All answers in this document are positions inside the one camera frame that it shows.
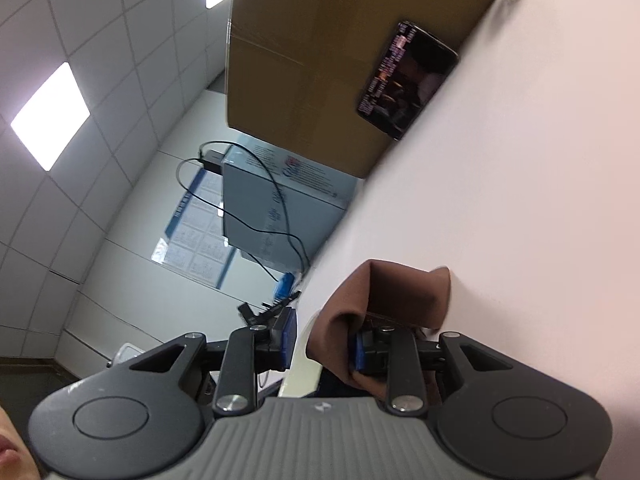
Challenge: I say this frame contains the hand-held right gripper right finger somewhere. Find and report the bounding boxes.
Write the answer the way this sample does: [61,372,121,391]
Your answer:
[354,327,511,416]

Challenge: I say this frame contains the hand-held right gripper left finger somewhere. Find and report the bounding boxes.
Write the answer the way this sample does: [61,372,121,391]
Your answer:
[131,308,299,417]

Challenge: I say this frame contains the brown cloth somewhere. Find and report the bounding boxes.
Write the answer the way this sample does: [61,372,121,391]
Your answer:
[305,259,453,403]

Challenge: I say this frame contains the small black device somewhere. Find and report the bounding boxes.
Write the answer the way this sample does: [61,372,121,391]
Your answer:
[237,290,303,328]

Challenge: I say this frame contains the small blue object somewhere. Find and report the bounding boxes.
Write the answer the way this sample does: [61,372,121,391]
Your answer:
[274,272,297,302]

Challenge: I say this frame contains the blue-grey wrapped carton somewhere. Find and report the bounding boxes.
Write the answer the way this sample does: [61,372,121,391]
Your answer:
[221,144,358,267]

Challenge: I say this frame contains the black power adapter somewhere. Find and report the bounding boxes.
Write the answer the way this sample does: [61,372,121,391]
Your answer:
[200,149,226,176]

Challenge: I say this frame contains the black smartphone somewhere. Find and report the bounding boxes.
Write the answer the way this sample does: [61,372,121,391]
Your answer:
[355,20,460,141]

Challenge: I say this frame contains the brown cardboard box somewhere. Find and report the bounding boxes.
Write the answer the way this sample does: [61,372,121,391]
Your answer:
[226,0,501,179]

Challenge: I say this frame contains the person's face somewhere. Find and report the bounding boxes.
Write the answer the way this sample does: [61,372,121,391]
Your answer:
[0,402,42,480]

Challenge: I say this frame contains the blue-framed wall poster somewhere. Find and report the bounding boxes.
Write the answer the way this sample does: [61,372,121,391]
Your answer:
[151,167,238,290]

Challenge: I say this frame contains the black cable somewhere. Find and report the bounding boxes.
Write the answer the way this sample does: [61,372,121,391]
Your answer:
[176,157,311,286]
[199,141,311,267]

